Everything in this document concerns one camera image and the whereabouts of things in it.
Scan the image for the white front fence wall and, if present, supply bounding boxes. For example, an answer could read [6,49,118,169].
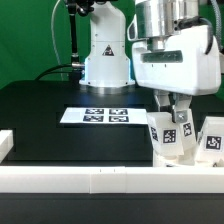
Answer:
[0,166,224,194]

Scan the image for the white left fence wall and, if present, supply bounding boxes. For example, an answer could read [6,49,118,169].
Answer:
[0,130,14,163]

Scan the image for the white tag sheet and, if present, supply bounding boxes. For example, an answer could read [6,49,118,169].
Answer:
[60,107,147,125]

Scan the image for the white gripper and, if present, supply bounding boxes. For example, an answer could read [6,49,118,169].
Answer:
[132,25,221,122]

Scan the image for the black cable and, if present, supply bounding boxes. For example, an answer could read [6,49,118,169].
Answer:
[34,64,74,82]

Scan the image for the grey cable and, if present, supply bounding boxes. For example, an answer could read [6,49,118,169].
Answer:
[50,0,66,81]

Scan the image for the white round stool seat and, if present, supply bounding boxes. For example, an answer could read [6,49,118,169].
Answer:
[153,152,224,167]

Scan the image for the white fence wall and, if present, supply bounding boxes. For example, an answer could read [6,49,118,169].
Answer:
[0,166,224,194]
[0,130,14,163]

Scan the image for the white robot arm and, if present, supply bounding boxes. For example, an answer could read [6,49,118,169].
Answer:
[80,0,221,122]

